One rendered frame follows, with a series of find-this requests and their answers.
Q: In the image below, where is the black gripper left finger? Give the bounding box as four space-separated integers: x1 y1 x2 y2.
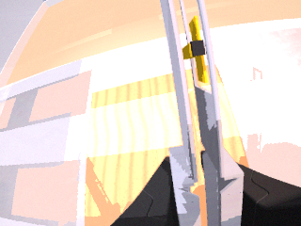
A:
110 155 180 226

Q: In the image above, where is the light wooden board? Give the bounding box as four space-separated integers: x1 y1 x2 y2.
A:
84 69 249 226

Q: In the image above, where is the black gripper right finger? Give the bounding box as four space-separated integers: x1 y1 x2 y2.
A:
236 162 301 226

